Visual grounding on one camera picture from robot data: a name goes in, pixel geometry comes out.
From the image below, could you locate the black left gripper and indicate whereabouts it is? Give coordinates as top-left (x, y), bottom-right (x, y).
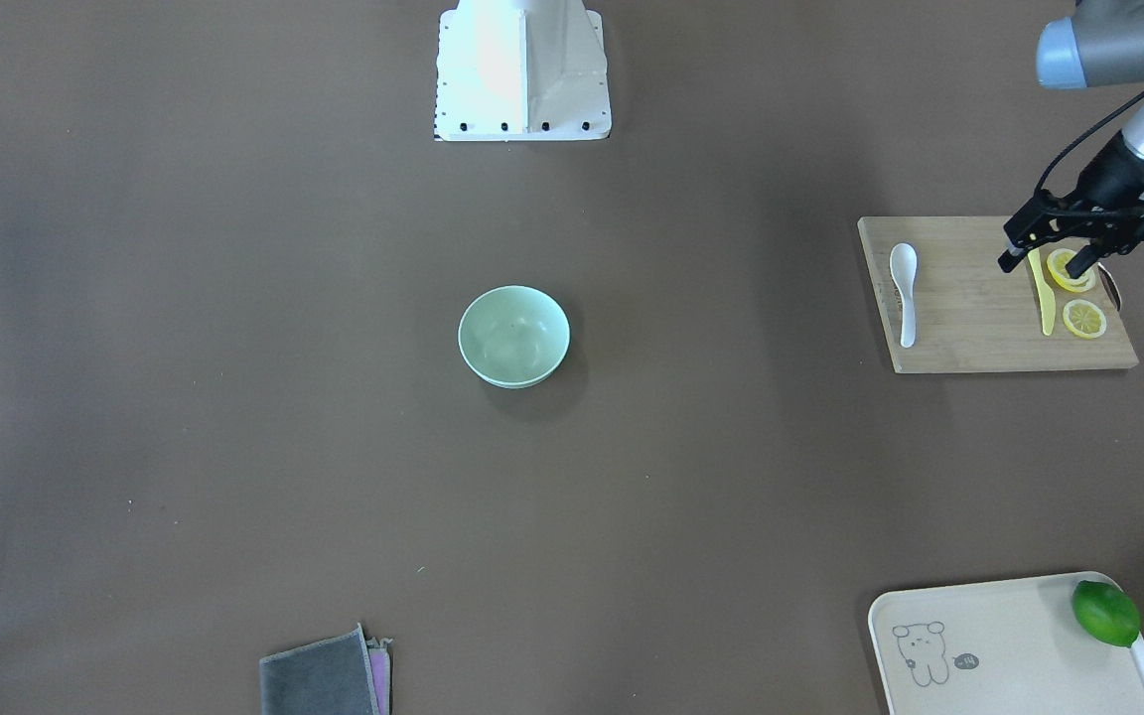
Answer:
top-left (998, 136), bottom-right (1144, 277)

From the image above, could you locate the light green bowl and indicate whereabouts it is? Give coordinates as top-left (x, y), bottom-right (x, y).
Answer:
top-left (456, 285), bottom-right (571, 389)

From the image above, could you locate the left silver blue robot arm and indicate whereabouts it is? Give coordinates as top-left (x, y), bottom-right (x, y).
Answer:
top-left (998, 1), bottom-right (1144, 279)

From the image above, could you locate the white ceramic spoon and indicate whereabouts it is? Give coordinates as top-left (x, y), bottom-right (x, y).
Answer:
top-left (890, 241), bottom-right (919, 349)

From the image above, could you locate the lemon slice stack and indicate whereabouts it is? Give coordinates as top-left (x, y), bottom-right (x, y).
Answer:
top-left (1046, 248), bottom-right (1097, 294)

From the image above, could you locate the yellow plastic knife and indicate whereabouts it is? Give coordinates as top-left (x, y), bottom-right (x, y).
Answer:
top-left (1027, 248), bottom-right (1057, 337)

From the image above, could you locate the single lemon slice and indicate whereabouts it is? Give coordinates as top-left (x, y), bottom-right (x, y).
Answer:
top-left (1062, 299), bottom-right (1109, 340)

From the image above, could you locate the bamboo cutting board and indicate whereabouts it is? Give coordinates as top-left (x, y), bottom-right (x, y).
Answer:
top-left (857, 216), bottom-right (1139, 374)

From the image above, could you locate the green lime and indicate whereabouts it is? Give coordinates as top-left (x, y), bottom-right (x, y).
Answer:
top-left (1071, 580), bottom-right (1141, 648)

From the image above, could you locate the cream tray with bear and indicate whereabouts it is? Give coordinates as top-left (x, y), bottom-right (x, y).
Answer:
top-left (867, 571), bottom-right (1144, 714)

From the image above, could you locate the grey folded cloth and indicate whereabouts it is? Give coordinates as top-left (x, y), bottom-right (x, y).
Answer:
top-left (259, 623), bottom-right (394, 714)

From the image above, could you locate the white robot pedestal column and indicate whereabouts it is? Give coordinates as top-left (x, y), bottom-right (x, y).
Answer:
top-left (432, 1), bottom-right (613, 142)

